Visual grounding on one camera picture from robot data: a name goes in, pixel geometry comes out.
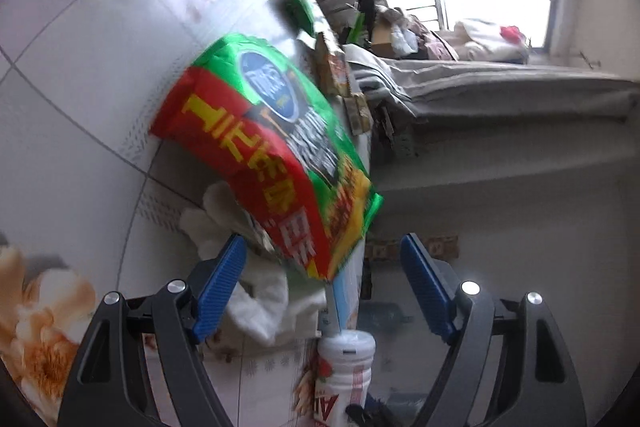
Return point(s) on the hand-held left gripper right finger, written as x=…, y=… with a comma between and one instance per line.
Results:
x=425, y=287

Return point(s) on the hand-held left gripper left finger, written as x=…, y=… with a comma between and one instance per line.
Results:
x=220, y=287

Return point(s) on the green and red snack packet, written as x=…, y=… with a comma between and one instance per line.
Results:
x=265, y=142

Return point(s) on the white crumpled cloth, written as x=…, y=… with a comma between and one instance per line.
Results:
x=260, y=307

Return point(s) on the blue and white carton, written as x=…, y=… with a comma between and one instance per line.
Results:
x=345, y=292

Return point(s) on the white red-label plastic bottle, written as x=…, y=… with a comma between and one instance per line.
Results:
x=345, y=367

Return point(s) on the brown snack packet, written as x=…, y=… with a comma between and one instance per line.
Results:
x=359, y=114

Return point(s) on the grey cloth cover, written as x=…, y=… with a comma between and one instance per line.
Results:
x=500, y=82

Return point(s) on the yellow snack packet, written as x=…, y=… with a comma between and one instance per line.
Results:
x=331, y=64

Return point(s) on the floral tablecloth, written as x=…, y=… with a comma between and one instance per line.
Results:
x=75, y=82

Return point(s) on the cardboard box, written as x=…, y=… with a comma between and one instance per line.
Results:
x=382, y=34

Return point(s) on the green bottle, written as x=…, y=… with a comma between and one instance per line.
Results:
x=358, y=29

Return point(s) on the red cloth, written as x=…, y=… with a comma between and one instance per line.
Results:
x=510, y=32

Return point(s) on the small green snack packet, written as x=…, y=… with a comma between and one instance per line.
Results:
x=298, y=9

